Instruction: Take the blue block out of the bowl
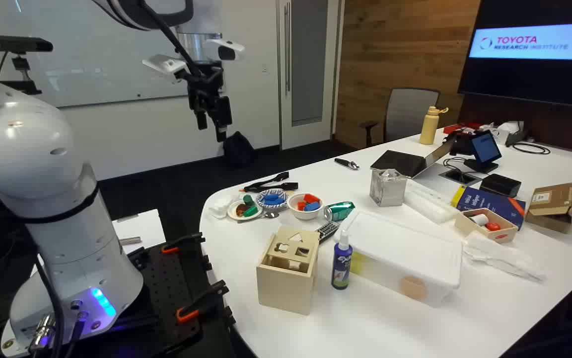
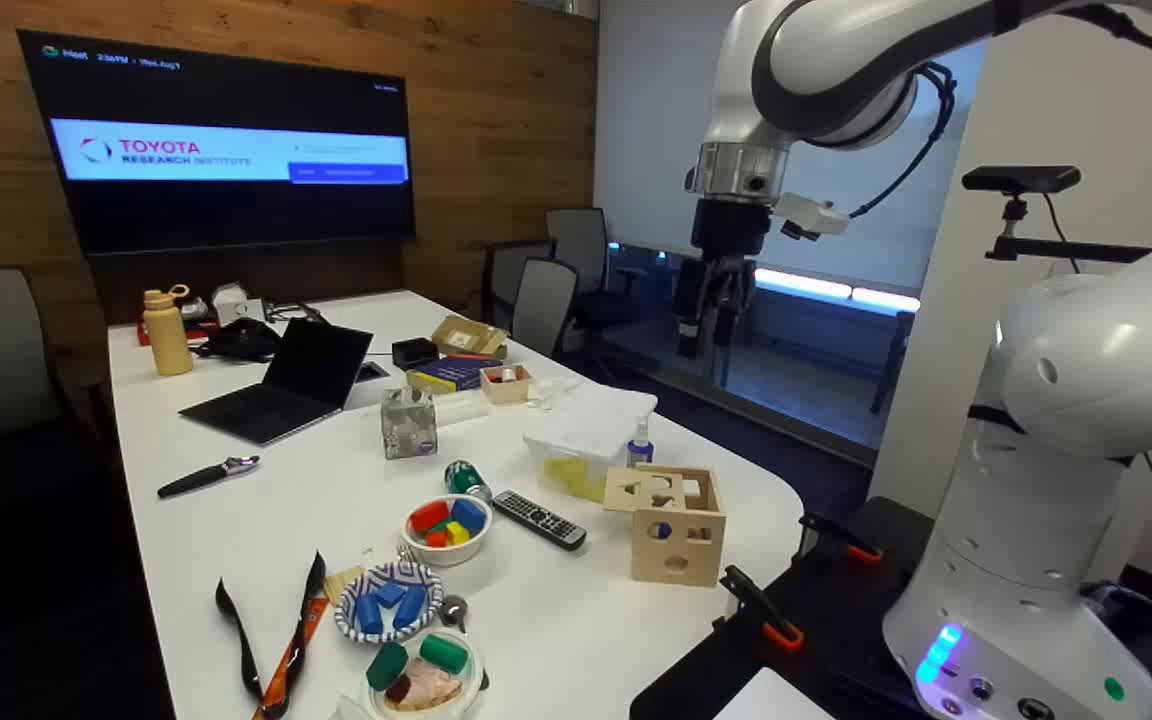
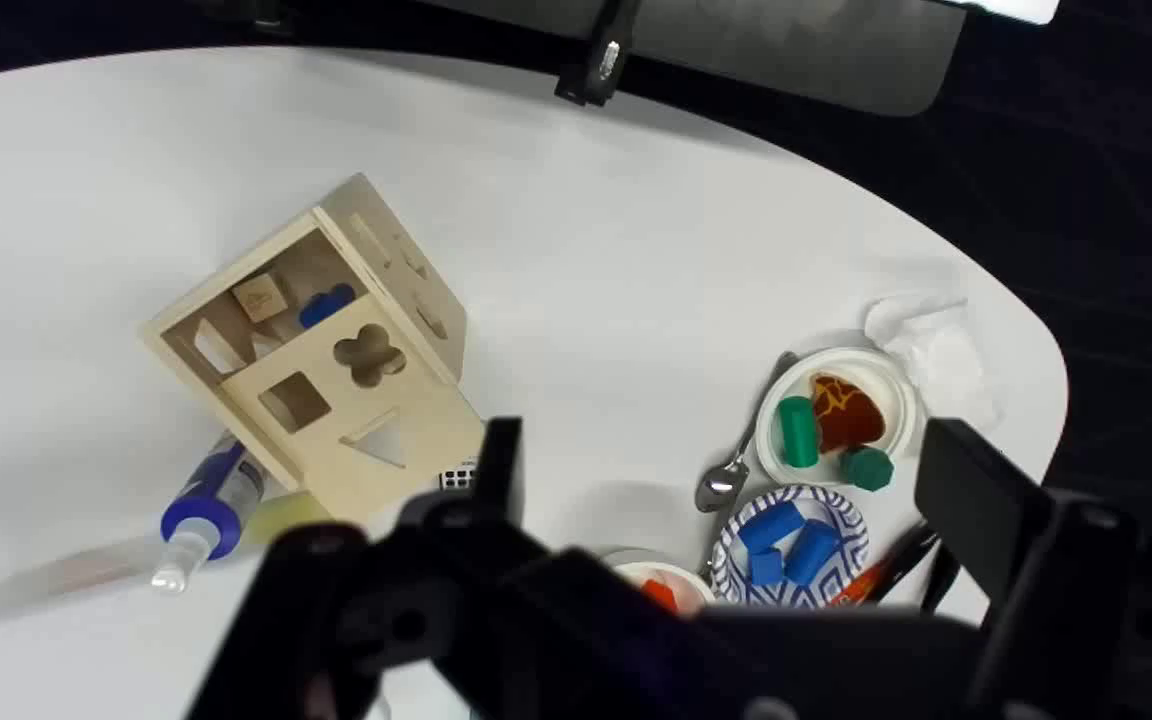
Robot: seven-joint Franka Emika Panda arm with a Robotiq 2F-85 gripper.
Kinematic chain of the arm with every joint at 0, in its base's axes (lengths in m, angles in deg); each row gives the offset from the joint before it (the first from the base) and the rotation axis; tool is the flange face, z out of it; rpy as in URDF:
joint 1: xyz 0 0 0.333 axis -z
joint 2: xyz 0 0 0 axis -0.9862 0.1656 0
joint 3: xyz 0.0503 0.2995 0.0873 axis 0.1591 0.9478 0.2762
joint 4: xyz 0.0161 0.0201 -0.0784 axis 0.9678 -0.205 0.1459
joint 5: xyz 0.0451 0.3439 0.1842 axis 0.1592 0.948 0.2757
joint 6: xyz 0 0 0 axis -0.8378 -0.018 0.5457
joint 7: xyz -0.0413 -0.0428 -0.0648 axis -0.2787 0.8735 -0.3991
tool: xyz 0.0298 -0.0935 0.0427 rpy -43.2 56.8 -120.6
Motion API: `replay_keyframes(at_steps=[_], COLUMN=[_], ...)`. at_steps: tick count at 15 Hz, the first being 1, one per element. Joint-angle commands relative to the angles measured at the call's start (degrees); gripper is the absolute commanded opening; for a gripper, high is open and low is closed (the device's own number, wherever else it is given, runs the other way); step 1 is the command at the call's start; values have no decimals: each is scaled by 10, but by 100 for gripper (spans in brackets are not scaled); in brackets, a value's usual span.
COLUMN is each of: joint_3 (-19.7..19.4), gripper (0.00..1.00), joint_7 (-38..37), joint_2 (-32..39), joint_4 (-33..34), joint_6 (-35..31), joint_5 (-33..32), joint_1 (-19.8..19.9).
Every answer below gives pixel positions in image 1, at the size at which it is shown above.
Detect wall TV monitor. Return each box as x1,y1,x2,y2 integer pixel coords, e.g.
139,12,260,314
456,0,572,111

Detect small black tablet screen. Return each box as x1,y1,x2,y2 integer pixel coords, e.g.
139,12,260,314
462,129,504,175

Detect small black box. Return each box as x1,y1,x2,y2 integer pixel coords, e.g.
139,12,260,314
478,173,522,199

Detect grey office chair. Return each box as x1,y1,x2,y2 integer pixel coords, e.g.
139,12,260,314
359,87,440,147

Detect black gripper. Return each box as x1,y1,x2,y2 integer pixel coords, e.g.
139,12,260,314
178,60,234,143

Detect blue book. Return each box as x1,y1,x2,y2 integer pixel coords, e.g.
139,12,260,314
450,185,528,231

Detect clear plastic bag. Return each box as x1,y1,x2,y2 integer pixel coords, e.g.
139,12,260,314
462,233,548,282

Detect black marker pen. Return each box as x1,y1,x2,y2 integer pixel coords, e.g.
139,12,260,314
333,157,361,173

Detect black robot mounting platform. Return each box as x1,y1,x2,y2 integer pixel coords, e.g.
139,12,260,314
123,235,252,358

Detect white paper sheet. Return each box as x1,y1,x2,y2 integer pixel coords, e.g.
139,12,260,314
109,207,168,255

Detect black bag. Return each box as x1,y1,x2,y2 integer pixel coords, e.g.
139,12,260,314
220,129,258,167

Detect spray bottle with blue label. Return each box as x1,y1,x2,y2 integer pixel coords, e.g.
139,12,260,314
329,227,355,292

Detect brown cardboard box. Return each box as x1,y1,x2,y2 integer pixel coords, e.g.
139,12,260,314
524,181,572,235

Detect white foam roll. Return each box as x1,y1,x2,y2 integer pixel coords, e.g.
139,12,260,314
403,179,460,227

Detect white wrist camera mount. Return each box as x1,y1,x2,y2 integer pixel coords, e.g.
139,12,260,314
141,38,246,76

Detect white door with window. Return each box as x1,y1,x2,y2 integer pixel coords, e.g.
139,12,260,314
276,0,345,151

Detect wooden tray with items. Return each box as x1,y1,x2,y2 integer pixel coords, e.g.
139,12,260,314
452,207,520,245

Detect blue patterned bowl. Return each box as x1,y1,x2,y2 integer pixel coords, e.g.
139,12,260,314
256,187,290,217

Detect wooden shape sorter box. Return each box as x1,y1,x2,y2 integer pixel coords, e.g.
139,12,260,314
254,227,321,316

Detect dark calculator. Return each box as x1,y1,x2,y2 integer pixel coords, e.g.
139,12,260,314
315,221,341,245

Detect white plastic bin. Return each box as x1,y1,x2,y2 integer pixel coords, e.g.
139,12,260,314
347,209,464,308

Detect black marker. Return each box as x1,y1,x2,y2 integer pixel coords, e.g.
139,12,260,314
240,171,299,195

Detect white shallow bowl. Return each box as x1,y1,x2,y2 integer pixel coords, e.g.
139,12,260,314
226,197,264,223

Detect black orange clamp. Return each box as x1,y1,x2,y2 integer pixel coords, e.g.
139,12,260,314
172,278,230,326
158,231,206,258

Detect black coiled cable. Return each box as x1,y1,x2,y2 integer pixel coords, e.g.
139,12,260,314
510,139,554,157

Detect black camera on stand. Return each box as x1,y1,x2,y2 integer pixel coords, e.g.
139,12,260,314
0,32,55,95

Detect yellow water bottle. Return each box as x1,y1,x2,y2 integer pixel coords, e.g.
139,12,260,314
419,103,450,147

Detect teal plastic object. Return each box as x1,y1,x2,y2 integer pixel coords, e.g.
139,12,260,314
325,199,357,223

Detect metal square box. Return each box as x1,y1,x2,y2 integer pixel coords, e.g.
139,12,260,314
367,167,409,209

